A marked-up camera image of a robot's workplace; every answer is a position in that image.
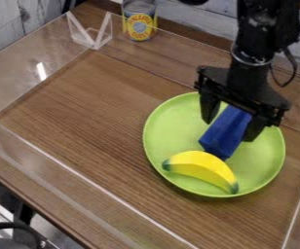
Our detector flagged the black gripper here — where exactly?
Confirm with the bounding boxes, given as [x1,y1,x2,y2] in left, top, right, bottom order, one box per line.
[192,48,293,143]

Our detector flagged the blue cross-shaped block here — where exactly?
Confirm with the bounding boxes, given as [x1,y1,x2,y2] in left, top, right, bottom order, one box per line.
[198,106,251,160]

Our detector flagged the green plate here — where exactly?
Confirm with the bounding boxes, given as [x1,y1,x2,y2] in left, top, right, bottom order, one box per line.
[142,92,285,197]

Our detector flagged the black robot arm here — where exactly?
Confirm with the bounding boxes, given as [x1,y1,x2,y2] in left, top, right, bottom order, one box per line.
[194,0,300,142]

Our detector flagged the yellow toy banana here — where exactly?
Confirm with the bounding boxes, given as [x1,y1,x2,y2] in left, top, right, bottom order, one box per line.
[162,151,239,194]

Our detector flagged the yellow labelled tin can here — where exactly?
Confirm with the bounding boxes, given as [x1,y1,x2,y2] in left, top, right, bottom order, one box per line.
[122,0,158,42]

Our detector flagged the black metal table leg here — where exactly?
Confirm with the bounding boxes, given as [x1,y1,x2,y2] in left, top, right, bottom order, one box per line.
[13,202,35,242]

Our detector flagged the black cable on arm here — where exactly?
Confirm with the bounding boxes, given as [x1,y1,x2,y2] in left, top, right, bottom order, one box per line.
[268,47,298,89]

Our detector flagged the clear acrylic corner bracket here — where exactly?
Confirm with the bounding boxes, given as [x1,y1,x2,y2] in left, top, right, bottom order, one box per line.
[67,12,112,51]

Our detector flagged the clear acrylic front wall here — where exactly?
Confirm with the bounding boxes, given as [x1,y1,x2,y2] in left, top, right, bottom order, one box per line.
[0,125,198,249]

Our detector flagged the black cable lower left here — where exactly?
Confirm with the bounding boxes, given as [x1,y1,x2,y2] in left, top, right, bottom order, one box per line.
[0,222,43,249]

